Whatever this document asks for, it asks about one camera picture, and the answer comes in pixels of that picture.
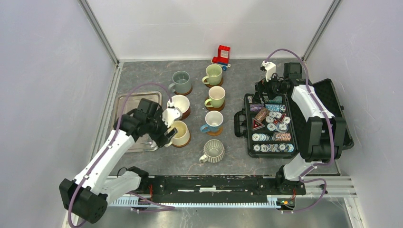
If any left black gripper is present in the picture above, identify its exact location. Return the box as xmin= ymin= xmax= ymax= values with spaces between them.
xmin=146 ymin=108 xmax=177 ymax=147

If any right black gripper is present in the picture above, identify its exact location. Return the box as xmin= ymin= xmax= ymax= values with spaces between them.
xmin=252 ymin=71 xmax=287 ymax=105

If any metal tray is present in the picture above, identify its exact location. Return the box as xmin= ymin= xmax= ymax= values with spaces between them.
xmin=111 ymin=91 xmax=163 ymax=152

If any brown wooden coaster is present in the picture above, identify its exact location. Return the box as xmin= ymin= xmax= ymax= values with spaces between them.
xmin=181 ymin=108 xmax=191 ymax=120
xmin=172 ymin=135 xmax=192 ymax=148
xmin=205 ymin=102 xmax=225 ymax=112
xmin=205 ymin=77 xmax=224 ymax=89
xmin=174 ymin=86 xmax=193 ymax=96

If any white bowl mug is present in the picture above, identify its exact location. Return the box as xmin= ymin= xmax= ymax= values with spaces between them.
xmin=167 ymin=95 xmax=190 ymax=114

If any cream ribbed mug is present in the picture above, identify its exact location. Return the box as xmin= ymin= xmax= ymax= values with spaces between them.
xmin=165 ymin=121 xmax=191 ymax=147

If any grey-green mug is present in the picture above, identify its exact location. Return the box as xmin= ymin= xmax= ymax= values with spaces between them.
xmin=168 ymin=71 xmax=192 ymax=95

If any light green mug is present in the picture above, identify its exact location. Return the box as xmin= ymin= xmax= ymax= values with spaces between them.
xmin=204 ymin=86 xmax=226 ymax=108

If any blue white mug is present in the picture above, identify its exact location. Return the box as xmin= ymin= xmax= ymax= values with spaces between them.
xmin=200 ymin=111 xmax=223 ymax=133

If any light wooden coaster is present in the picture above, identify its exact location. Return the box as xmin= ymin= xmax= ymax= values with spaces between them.
xmin=207 ymin=126 xmax=223 ymax=136

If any grey ribbed mug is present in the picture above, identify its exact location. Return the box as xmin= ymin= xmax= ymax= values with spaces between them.
xmin=199 ymin=139 xmax=225 ymax=163

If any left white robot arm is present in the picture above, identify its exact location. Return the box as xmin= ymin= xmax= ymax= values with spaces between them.
xmin=59 ymin=98 xmax=182 ymax=228

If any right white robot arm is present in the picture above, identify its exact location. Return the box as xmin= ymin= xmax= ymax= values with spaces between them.
xmin=255 ymin=60 xmax=346 ymax=194

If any black poker chip case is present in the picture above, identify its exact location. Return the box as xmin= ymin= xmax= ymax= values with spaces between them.
xmin=234 ymin=79 xmax=355 ymax=161

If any red toy truck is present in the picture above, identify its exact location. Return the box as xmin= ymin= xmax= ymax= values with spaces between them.
xmin=211 ymin=45 xmax=230 ymax=71

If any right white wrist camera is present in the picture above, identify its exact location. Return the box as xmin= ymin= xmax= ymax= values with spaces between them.
xmin=260 ymin=61 xmax=277 ymax=82

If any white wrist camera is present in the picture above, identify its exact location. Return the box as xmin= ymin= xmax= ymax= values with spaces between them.
xmin=162 ymin=100 xmax=182 ymax=128
xmin=260 ymin=61 xmax=277 ymax=82

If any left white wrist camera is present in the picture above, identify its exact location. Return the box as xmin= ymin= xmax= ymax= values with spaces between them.
xmin=162 ymin=100 xmax=182 ymax=128

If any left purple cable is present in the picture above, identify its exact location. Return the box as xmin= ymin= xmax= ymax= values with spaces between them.
xmin=67 ymin=83 xmax=176 ymax=228

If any purple cable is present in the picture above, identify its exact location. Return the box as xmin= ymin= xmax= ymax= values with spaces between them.
xmin=67 ymin=83 xmax=176 ymax=228
xmin=264 ymin=48 xmax=336 ymax=215

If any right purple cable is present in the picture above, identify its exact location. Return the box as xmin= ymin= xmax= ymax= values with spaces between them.
xmin=264 ymin=48 xmax=336 ymax=215

